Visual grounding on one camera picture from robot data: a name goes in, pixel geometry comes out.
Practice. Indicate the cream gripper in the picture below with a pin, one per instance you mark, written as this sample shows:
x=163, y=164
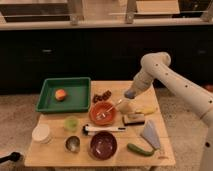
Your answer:
x=138, y=88

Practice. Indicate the blue sponge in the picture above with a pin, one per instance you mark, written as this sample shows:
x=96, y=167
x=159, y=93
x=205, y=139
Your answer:
x=130, y=94

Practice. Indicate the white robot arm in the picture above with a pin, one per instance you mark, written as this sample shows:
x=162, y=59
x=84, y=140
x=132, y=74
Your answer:
x=156, y=66

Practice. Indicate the orange bowl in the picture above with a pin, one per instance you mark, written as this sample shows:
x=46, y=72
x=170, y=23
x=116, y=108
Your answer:
x=100, y=107

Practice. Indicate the purple bowl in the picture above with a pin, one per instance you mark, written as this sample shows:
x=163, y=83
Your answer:
x=103, y=145

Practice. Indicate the yellow banana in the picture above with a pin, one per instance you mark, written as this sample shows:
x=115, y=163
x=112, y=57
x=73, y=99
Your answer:
x=146, y=110

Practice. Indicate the black yellow scrub brush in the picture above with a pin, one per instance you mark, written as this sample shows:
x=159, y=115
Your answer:
x=133, y=119

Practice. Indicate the dark grapes bunch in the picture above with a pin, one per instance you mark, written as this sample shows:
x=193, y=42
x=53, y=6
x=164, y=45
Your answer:
x=103, y=97

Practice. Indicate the metal fork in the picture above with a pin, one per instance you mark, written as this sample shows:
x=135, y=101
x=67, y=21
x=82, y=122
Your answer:
x=102, y=115

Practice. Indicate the grey folded cloth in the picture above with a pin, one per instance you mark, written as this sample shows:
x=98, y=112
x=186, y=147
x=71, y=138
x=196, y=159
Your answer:
x=149, y=133

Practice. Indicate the wooden table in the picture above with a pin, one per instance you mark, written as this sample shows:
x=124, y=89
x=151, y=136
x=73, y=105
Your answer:
x=54, y=154

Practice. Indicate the green plastic tray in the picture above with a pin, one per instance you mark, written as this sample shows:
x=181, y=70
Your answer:
x=77, y=99

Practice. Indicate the green cucumber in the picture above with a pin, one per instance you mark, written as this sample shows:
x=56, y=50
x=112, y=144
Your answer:
x=139, y=151

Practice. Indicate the green plastic cup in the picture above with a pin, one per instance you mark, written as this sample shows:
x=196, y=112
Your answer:
x=71, y=123

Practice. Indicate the orange peach fruit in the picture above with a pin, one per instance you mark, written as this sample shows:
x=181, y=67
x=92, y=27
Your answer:
x=60, y=94

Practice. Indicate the metal cup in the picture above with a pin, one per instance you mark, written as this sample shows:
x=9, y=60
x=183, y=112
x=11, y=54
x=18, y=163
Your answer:
x=72, y=144

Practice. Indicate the white stacked plates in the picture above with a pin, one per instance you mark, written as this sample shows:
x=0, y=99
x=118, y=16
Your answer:
x=41, y=133

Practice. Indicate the black object on floor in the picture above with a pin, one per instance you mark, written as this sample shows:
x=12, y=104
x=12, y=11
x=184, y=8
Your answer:
x=14, y=156

